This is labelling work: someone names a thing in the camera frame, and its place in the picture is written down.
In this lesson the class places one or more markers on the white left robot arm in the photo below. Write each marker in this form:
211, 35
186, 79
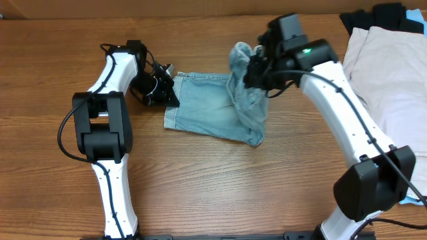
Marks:
103, 127

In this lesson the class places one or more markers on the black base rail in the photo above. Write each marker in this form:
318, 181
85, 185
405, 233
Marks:
289, 235

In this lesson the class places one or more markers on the black garment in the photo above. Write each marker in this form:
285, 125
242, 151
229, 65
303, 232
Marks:
389, 16

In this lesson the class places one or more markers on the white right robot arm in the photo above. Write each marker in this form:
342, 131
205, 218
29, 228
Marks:
378, 172

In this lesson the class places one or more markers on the light blue garment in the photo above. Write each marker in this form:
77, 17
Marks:
417, 16

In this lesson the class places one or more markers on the brown cardboard back panel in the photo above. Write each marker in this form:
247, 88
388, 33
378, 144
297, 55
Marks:
76, 9

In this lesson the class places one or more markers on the light blue denim shorts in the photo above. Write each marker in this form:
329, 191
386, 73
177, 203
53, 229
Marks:
220, 105

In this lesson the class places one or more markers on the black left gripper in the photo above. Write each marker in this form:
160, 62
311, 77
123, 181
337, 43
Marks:
160, 88

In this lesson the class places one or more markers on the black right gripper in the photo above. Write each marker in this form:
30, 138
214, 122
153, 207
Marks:
253, 71

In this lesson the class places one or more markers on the beige folded garment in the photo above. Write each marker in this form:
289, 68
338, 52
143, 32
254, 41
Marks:
387, 71

